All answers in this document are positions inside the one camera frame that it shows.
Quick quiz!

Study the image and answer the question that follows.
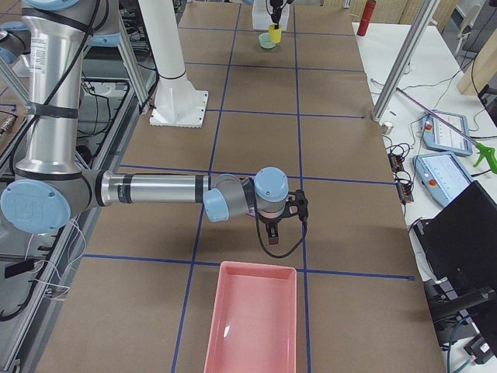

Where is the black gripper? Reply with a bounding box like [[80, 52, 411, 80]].
[[269, 0, 287, 12], [257, 209, 284, 245]]

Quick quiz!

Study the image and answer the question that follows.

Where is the clear plastic storage box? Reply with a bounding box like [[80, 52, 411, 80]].
[[252, 0, 290, 31]]

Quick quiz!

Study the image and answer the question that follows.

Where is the aluminium frame post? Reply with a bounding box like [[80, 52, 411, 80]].
[[371, 0, 440, 122]]

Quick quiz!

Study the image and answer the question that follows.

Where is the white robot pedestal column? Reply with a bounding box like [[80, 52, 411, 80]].
[[139, 0, 209, 128]]

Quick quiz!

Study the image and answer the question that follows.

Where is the black laptop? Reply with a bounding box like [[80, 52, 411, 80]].
[[414, 181, 496, 289]]

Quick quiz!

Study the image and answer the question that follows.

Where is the green handled reach grabber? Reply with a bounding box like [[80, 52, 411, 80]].
[[395, 88, 497, 174]]

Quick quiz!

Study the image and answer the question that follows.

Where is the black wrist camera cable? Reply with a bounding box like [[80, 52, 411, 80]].
[[254, 189, 310, 260]]

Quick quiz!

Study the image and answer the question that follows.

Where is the teach pendant tablet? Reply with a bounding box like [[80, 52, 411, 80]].
[[413, 151, 474, 207], [420, 110, 473, 157]]

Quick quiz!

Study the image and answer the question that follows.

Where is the mint green bowl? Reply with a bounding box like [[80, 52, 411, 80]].
[[259, 33, 276, 50]]

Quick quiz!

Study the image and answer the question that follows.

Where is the yellow plastic cup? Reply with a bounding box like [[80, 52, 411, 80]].
[[268, 24, 282, 44]]

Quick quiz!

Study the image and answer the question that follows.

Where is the far teach pendant tablet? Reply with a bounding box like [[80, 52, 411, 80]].
[[420, 110, 473, 157]]

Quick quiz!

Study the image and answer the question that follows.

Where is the pink plastic tray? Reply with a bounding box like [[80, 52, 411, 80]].
[[203, 261, 297, 372]]

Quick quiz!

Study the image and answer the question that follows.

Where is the red metal bottle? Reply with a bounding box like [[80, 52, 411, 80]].
[[356, 0, 377, 37]]

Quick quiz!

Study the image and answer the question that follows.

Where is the near teach pendant tablet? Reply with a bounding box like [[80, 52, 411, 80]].
[[413, 151, 474, 207]]

